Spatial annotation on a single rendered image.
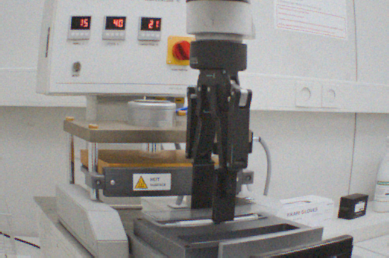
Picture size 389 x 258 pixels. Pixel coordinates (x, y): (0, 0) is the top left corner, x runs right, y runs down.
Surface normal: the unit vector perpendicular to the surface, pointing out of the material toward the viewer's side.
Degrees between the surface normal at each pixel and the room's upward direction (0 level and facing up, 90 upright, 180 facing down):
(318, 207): 87
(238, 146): 87
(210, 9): 88
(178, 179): 90
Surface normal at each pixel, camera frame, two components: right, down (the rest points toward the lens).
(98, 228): 0.32, -0.72
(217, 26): -0.07, 0.07
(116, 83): 0.44, 0.07
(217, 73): -0.89, -0.01
